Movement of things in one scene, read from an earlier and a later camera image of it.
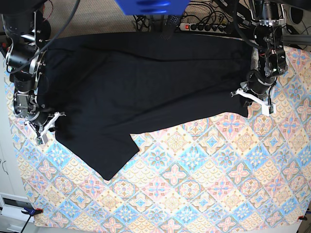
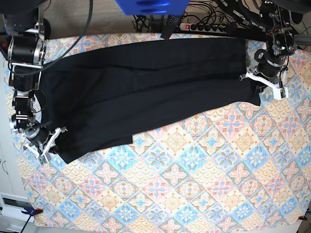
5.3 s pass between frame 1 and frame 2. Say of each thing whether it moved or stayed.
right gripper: moved
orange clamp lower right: stayed
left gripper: moved
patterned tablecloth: stayed
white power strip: stayed
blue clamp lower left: stayed
